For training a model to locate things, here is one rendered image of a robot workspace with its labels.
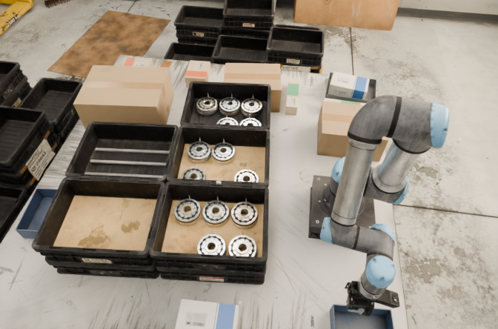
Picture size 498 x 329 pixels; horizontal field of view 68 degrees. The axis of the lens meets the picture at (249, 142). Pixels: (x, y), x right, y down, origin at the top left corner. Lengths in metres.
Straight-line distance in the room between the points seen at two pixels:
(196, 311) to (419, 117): 0.93
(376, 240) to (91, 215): 1.05
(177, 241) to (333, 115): 0.92
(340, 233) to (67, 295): 1.02
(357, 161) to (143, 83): 1.21
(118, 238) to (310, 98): 1.24
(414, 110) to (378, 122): 0.09
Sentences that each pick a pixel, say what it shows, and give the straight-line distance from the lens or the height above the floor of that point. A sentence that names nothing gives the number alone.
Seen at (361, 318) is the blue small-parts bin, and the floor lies 0.70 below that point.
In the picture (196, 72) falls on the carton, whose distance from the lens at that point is 2.15.
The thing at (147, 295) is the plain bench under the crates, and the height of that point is 0.70.
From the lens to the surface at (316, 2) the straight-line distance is 4.07.
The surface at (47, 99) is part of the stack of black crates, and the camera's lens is 2.89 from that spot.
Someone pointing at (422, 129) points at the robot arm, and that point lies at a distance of 1.04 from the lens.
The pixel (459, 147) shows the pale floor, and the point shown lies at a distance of 3.18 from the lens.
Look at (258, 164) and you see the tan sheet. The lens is 1.60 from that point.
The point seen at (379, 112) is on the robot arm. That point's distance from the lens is 1.03.
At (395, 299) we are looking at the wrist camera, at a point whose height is 0.89.
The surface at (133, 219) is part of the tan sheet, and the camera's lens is 1.51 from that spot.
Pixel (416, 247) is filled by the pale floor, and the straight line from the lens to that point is 2.53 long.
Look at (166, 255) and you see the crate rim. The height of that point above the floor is 0.93.
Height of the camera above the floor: 2.10
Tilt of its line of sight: 49 degrees down
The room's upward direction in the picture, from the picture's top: straight up
